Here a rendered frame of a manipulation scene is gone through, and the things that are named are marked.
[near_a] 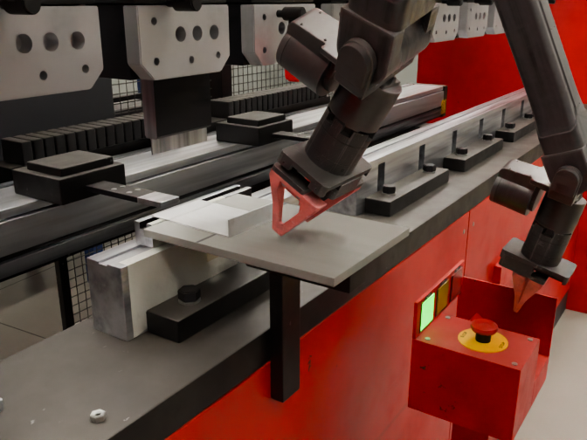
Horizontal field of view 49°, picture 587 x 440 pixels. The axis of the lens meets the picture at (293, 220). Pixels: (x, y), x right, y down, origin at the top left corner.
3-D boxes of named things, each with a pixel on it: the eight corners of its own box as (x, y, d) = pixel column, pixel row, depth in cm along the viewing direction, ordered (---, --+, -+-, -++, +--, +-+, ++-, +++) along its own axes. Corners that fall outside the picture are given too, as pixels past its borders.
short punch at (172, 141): (158, 155, 78) (152, 75, 75) (146, 154, 79) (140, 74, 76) (212, 141, 86) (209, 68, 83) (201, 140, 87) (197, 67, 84)
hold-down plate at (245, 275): (179, 344, 76) (177, 321, 75) (146, 332, 79) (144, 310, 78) (314, 263, 100) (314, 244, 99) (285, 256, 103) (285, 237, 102)
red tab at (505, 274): (499, 292, 166) (501, 267, 164) (491, 291, 167) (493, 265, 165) (515, 273, 178) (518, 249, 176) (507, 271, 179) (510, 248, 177)
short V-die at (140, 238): (153, 248, 80) (151, 224, 79) (135, 243, 81) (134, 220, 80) (252, 207, 96) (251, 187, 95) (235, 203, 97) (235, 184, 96)
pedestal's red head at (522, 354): (511, 444, 92) (526, 331, 87) (407, 407, 101) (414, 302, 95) (546, 379, 108) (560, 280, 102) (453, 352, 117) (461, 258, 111)
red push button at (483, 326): (491, 354, 94) (493, 331, 93) (464, 346, 96) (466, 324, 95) (500, 342, 97) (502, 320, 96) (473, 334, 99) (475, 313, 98)
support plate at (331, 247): (334, 287, 64) (334, 278, 64) (143, 237, 78) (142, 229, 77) (409, 235, 78) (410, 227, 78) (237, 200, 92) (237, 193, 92)
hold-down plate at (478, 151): (464, 172, 152) (465, 160, 151) (442, 169, 155) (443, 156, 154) (502, 149, 176) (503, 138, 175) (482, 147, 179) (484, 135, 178)
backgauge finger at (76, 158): (138, 225, 83) (134, 188, 81) (14, 194, 97) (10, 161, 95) (200, 202, 93) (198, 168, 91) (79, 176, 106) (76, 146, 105)
